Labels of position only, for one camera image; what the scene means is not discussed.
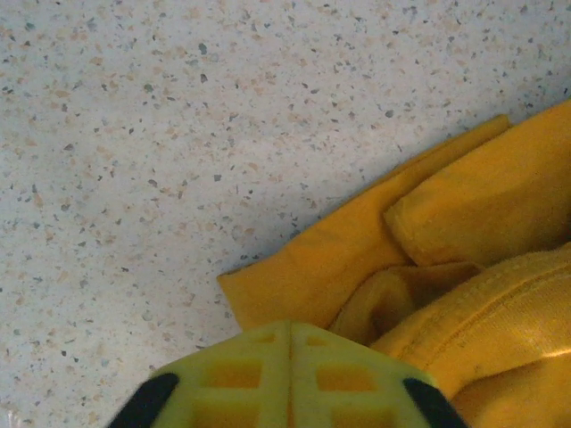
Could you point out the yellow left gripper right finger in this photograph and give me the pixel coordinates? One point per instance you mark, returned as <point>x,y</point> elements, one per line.
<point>308,401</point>

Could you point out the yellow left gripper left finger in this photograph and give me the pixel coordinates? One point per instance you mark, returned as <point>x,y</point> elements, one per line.
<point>267,401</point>

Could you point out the yellow t-shirt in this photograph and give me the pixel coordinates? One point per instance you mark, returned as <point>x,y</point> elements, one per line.
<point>468,223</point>

